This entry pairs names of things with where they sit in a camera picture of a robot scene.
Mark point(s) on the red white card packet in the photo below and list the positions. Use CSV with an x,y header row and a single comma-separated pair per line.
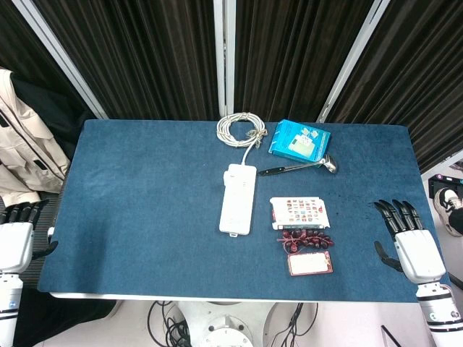
x,y
310,264

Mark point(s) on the black white sneaker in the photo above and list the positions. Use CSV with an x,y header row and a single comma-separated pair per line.
x,y
450,209

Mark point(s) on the white partition post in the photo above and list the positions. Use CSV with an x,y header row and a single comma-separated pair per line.
x,y
352,58
224,54
59,58

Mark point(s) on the black garment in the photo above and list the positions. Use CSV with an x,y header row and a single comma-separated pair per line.
x,y
61,108

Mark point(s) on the beige jacket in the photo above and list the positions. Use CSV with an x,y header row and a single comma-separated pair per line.
x,y
25,144

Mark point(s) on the black device purple dot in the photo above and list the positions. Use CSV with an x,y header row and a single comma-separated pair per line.
x,y
446,184

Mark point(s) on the white power strip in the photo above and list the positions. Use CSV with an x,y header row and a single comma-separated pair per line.
x,y
237,213

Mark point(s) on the blue cardboard box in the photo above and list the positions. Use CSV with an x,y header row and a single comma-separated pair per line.
x,y
300,141

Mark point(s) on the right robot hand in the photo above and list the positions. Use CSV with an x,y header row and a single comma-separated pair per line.
x,y
419,256

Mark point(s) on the blue table mat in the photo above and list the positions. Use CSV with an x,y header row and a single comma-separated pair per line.
x,y
144,217

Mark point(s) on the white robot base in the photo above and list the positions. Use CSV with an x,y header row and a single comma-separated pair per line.
x,y
226,325

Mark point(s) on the black curtain panel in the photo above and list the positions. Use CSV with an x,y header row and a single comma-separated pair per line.
x,y
144,54
416,72
21,47
289,54

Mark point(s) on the white picture card pack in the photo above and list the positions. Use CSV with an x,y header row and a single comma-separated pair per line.
x,y
300,213

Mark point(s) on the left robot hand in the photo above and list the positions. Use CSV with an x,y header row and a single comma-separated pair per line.
x,y
16,246

